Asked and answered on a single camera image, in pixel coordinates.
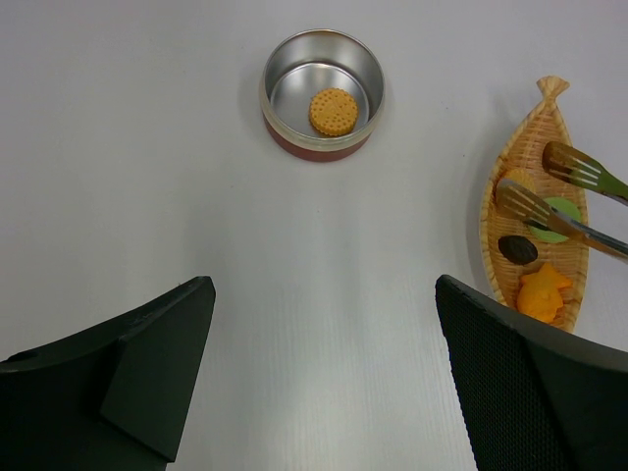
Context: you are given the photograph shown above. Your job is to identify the boat-shaped woven basket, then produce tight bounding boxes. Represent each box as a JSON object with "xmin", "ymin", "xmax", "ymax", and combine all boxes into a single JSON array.
[{"xmin": 479, "ymin": 76, "xmax": 589, "ymax": 333}]

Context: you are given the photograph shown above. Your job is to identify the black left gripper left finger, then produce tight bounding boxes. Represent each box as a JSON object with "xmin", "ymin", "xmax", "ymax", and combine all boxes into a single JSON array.
[{"xmin": 1, "ymin": 277, "xmax": 216, "ymax": 470}]

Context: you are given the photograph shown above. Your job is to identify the dark chocolate leaf cookie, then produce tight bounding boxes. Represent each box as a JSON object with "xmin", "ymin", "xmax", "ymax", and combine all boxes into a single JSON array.
[{"xmin": 497, "ymin": 235, "xmax": 539, "ymax": 266}]

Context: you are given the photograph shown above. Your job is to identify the orange fish-shaped cookie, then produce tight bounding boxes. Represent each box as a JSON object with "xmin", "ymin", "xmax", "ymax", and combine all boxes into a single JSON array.
[{"xmin": 516, "ymin": 262, "xmax": 573, "ymax": 323}]

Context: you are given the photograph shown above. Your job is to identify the large round dotted biscuit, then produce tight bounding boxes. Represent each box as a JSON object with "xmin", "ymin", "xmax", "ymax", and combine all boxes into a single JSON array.
[{"xmin": 308, "ymin": 88, "xmax": 359, "ymax": 137}]

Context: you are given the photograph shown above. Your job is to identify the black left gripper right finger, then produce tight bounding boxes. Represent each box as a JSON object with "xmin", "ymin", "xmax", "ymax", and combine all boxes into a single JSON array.
[{"xmin": 436, "ymin": 275, "xmax": 627, "ymax": 470}]

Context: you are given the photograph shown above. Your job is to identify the small round sandwich cookie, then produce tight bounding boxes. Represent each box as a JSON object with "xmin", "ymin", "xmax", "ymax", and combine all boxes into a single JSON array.
[{"xmin": 493, "ymin": 168, "xmax": 537, "ymax": 206}]

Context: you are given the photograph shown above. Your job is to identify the steel bowl with red base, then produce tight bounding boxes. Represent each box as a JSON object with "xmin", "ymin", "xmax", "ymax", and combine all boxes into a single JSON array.
[{"xmin": 259, "ymin": 29, "xmax": 386, "ymax": 163}]

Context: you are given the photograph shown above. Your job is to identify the green round cookie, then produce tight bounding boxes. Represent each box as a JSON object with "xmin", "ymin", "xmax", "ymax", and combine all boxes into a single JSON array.
[{"xmin": 529, "ymin": 196, "xmax": 582, "ymax": 244}]

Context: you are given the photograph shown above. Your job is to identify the stainless steel tongs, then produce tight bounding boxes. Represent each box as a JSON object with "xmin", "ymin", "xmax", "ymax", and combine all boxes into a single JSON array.
[{"xmin": 496, "ymin": 141, "xmax": 627, "ymax": 262}]

